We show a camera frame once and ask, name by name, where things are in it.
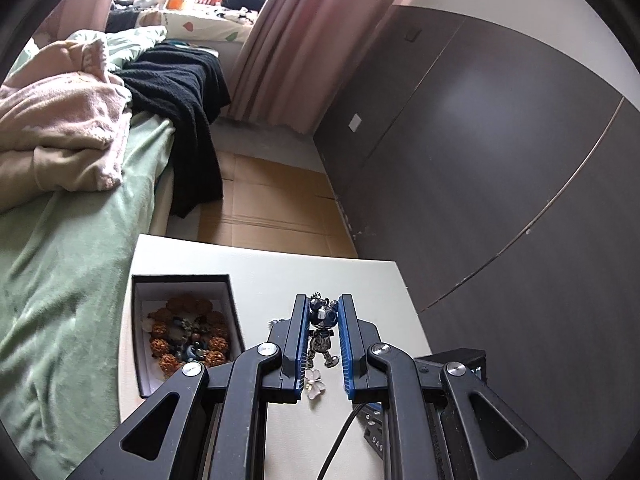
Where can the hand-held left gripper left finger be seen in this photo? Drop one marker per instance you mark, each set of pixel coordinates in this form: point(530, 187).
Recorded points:
point(301, 345)

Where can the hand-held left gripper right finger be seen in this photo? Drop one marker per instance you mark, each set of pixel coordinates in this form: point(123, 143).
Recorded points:
point(345, 345)

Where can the white flower pendant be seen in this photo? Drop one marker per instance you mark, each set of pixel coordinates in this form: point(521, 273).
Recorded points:
point(315, 382)

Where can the black square gift box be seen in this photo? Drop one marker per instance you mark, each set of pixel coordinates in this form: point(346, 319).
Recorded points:
point(234, 310)

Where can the flat cardboard sheet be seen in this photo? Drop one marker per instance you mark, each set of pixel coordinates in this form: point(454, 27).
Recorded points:
point(275, 200)

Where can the green bed sheet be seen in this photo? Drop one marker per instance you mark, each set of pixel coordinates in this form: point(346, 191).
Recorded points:
point(65, 285)

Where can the black knit blanket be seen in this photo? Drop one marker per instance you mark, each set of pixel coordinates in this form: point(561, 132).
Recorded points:
point(175, 90)

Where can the pink curtain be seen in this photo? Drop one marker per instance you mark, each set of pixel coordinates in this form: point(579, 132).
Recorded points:
point(300, 50)
point(85, 5)

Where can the beige blanket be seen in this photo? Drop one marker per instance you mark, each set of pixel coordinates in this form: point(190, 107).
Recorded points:
point(20, 180)

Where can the pink fleece blanket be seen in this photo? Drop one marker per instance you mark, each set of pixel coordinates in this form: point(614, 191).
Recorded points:
point(60, 105)

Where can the light green quilt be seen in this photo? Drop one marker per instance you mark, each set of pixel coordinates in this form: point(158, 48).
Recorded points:
point(135, 42)

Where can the dark green cushion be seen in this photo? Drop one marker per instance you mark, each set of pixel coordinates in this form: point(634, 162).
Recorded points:
point(245, 0)

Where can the small orange container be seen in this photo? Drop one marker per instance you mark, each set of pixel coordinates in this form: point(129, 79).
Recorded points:
point(176, 2)

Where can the white wall outlet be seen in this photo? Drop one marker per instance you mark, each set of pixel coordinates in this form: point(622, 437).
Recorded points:
point(355, 122)

